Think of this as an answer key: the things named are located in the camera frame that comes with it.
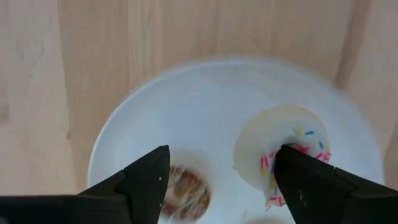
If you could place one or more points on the small chocolate sprinkle donut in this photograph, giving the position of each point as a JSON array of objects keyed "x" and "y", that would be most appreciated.
[{"x": 189, "y": 193}]

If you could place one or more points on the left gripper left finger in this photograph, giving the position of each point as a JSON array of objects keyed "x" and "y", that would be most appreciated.
[{"x": 140, "y": 193}]

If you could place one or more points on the small white sprinkle donut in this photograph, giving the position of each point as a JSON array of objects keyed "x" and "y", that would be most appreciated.
[{"x": 264, "y": 137}]

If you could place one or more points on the white round plate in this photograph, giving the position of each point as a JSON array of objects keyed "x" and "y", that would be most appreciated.
[{"x": 186, "y": 118}]

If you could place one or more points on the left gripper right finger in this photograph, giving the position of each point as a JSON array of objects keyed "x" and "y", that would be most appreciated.
[{"x": 317, "y": 196}]

